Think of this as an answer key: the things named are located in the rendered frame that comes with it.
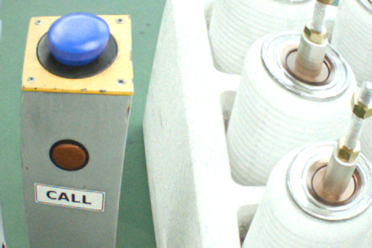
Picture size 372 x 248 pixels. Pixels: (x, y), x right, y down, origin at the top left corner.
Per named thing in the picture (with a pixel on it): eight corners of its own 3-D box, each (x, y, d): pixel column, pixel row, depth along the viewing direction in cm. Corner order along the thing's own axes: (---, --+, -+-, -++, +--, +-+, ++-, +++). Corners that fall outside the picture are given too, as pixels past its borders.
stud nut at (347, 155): (357, 164, 54) (361, 154, 53) (337, 162, 54) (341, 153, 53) (355, 142, 55) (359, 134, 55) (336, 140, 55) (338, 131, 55)
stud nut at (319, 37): (318, 46, 62) (320, 38, 62) (300, 35, 63) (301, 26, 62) (328, 36, 63) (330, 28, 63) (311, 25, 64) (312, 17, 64)
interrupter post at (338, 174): (347, 199, 56) (362, 166, 54) (318, 198, 56) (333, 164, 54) (346, 174, 58) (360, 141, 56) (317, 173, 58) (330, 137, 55)
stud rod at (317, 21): (314, 58, 64) (329, -18, 59) (303, 51, 64) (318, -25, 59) (319, 52, 64) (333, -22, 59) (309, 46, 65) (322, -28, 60)
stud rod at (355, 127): (346, 174, 55) (375, 90, 50) (334, 174, 55) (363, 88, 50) (346, 164, 56) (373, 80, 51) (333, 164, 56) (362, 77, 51)
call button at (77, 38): (105, 78, 52) (110, 50, 50) (43, 76, 51) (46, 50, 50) (105, 34, 55) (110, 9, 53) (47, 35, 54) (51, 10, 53)
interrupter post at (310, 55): (313, 85, 64) (321, 50, 62) (287, 68, 65) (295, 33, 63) (325, 70, 66) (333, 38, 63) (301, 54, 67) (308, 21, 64)
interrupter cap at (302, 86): (325, 120, 62) (327, 113, 61) (239, 65, 64) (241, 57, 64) (361, 73, 66) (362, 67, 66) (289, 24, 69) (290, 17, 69)
